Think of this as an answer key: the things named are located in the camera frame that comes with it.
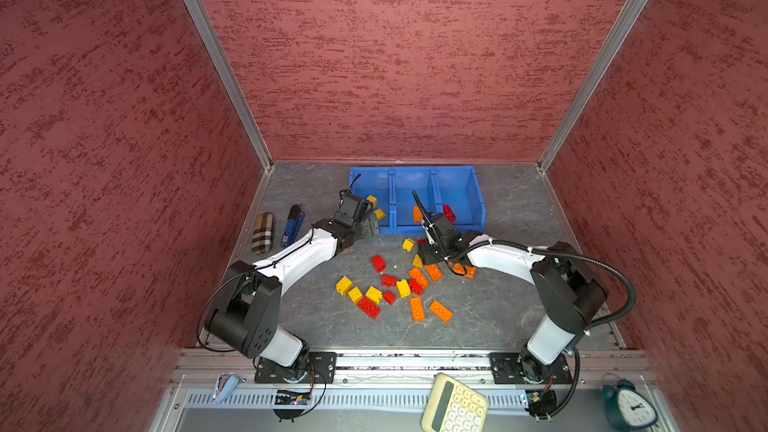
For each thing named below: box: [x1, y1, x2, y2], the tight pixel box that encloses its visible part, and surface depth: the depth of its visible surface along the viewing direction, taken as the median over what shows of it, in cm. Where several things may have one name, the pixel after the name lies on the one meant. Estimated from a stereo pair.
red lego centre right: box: [371, 255, 387, 273], surface depth 93 cm
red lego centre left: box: [381, 275, 398, 288], surface depth 89 cm
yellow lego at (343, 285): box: [335, 276, 353, 295], surface depth 87 cm
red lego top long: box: [443, 204, 457, 222], surface depth 106 cm
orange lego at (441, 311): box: [429, 300, 454, 324], surface depth 85 cm
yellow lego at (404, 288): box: [396, 279, 411, 299], surface depth 87 cm
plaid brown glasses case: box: [252, 212, 275, 255], surface depth 99 cm
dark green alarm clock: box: [602, 373, 659, 432], surface depth 68 cm
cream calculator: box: [421, 373, 489, 432], surface depth 69 cm
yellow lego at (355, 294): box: [347, 286, 363, 305], surface depth 85 cm
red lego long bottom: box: [357, 297, 382, 320], surface depth 85 cm
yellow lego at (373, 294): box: [365, 286, 383, 304], surface depth 86 cm
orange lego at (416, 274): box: [408, 267, 429, 288], surface depth 91 cm
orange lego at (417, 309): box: [409, 296, 426, 322], surface depth 85 cm
